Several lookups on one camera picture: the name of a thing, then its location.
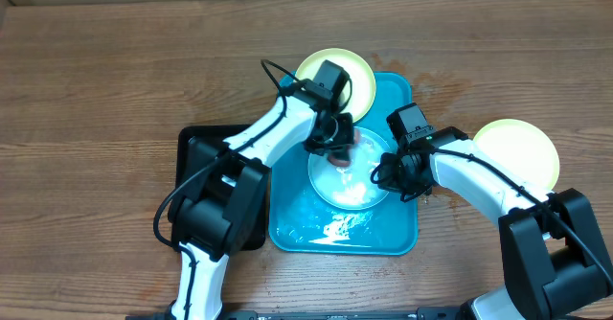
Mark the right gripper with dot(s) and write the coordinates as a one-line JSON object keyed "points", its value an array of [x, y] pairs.
{"points": [[389, 180]]}

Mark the yellow-green plate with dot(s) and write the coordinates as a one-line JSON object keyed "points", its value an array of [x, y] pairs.
{"points": [[360, 93], [521, 148]]}

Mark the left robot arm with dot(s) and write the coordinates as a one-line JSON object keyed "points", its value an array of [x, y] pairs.
{"points": [[287, 124]]}

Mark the black plastic tray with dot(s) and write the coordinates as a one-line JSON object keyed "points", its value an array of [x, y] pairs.
{"points": [[191, 138]]}

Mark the light blue plate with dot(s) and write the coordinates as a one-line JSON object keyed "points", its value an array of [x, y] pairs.
{"points": [[350, 188]]}

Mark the green and red sponge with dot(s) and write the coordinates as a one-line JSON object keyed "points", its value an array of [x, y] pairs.
{"points": [[342, 158]]}

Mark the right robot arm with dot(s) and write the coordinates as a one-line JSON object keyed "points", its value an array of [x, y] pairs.
{"points": [[554, 257]]}

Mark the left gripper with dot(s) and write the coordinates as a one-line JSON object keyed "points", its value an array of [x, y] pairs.
{"points": [[342, 144]]}

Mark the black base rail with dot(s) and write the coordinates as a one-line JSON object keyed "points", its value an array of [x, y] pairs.
{"points": [[423, 313]]}

